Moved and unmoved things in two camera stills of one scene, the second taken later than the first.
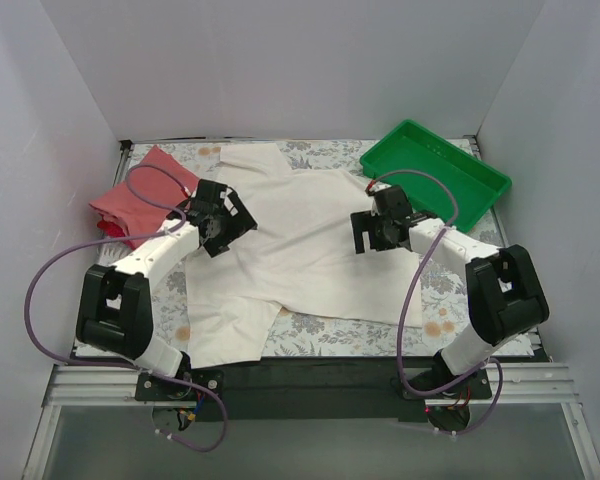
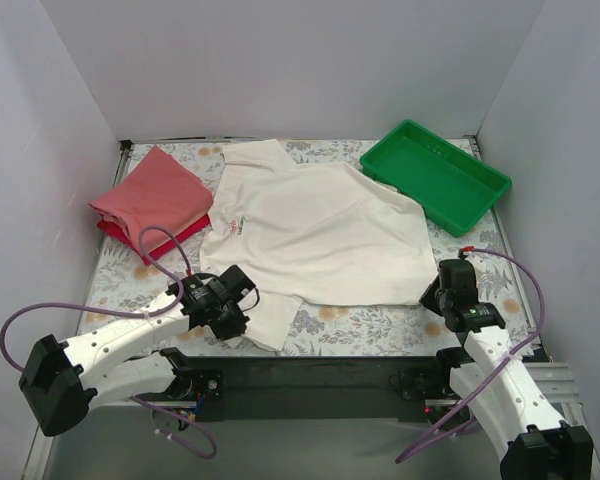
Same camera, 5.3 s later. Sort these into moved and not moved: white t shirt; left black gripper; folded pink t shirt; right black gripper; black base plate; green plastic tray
Moved: right black gripper; left black gripper
Not moved: black base plate; white t shirt; folded pink t shirt; green plastic tray
